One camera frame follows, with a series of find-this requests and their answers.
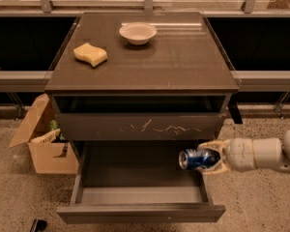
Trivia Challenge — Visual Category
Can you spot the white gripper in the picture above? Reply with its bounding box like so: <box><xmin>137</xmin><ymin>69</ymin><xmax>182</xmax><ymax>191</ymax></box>
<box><xmin>196</xmin><ymin>138</ymin><xmax>256</xmax><ymax>175</ymax></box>

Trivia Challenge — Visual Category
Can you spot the blue pepsi can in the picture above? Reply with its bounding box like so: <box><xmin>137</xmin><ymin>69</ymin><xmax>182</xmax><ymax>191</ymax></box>
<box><xmin>179</xmin><ymin>148</ymin><xmax>220</xmax><ymax>170</ymax></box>

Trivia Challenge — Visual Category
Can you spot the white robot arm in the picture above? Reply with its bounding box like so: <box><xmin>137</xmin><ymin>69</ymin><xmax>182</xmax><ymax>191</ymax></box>
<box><xmin>199</xmin><ymin>130</ymin><xmax>290</xmax><ymax>175</ymax></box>

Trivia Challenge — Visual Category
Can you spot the open middle drawer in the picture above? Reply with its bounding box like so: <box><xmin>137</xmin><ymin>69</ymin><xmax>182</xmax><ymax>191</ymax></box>
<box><xmin>57</xmin><ymin>141</ymin><xmax>225</xmax><ymax>224</ymax></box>

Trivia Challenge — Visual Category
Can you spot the dark grey drawer cabinet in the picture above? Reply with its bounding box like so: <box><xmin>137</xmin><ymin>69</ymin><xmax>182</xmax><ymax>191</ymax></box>
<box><xmin>44</xmin><ymin>11</ymin><xmax>245</xmax><ymax>147</ymax></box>

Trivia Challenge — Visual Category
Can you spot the scratched top drawer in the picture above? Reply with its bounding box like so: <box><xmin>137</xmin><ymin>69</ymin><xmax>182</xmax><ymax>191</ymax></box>
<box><xmin>54</xmin><ymin>96</ymin><xmax>225</xmax><ymax>141</ymax></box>

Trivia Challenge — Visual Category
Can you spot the white ceramic bowl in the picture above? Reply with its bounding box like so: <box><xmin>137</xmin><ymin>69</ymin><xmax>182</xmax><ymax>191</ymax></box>
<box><xmin>119</xmin><ymin>22</ymin><xmax>158</xmax><ymax>45</ymax></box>

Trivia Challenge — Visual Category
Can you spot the yellow sponge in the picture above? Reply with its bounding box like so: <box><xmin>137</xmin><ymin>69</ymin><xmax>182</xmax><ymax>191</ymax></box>
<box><xmin>73</xmin><ymin>43</ymin><xmax>107</xmax><ymax>68</ymax></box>

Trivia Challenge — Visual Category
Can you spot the brown cardboard box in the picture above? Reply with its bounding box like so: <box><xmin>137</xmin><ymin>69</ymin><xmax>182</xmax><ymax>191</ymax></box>
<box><xmin>9</xmin><ymin>94</ymin><xmax>79</xmax><ymax>174</ymax></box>

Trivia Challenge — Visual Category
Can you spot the small black floor object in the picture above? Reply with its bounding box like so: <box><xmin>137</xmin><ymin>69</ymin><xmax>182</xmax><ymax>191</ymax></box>
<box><xmin>30</xmin><ymin>219</ymin><xmax>47</xmax><ymax>232</ymax></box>

